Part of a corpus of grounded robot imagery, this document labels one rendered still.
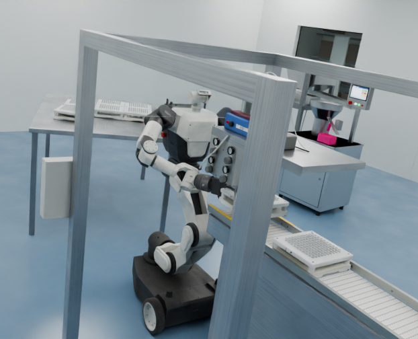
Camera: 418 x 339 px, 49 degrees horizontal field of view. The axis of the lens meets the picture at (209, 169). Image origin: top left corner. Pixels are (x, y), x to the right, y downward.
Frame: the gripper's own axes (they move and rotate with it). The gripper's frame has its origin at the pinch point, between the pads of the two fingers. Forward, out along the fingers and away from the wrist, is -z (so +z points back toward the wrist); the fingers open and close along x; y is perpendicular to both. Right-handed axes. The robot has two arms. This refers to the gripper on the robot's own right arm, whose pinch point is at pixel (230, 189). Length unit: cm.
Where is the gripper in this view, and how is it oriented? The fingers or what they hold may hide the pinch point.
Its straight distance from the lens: 233.3
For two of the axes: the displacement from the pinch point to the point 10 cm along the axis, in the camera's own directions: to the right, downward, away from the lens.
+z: -9.0, -2.3, 3.6
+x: -1.3, 9.5, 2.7
